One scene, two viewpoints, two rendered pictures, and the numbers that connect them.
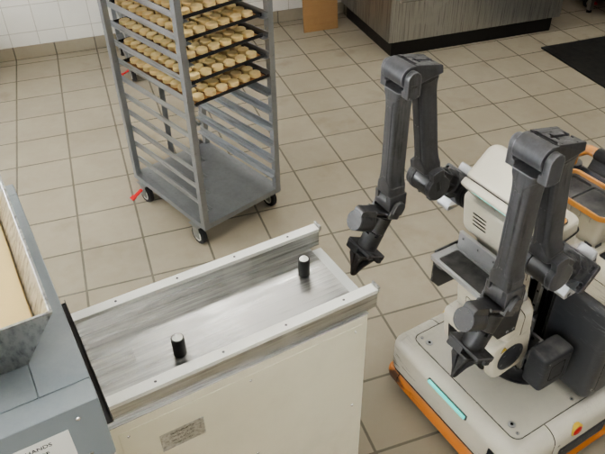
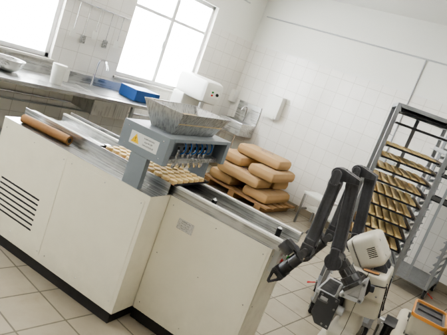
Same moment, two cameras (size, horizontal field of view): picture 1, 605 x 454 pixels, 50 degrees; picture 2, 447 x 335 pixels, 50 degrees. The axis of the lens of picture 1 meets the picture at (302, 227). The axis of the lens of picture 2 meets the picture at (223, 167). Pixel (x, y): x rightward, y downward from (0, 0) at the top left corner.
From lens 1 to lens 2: 202 cm
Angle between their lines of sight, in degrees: 55
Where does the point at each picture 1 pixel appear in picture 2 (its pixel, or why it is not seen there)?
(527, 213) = (324, 199)
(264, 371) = (222, 229)
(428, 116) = (362, 200)
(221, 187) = not seen: hidden behind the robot
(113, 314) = (213, 194)
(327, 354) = (247, 252)
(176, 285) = (237, 203)
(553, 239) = (337, 234)
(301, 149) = not seen: outside the picture
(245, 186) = not seen: hidden behind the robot
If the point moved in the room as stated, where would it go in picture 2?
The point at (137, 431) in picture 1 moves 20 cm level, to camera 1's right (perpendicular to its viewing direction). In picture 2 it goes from (176, 206) to (191, 221)
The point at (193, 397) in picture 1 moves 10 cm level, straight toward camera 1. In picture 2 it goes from (197, 212) to (184, 212)
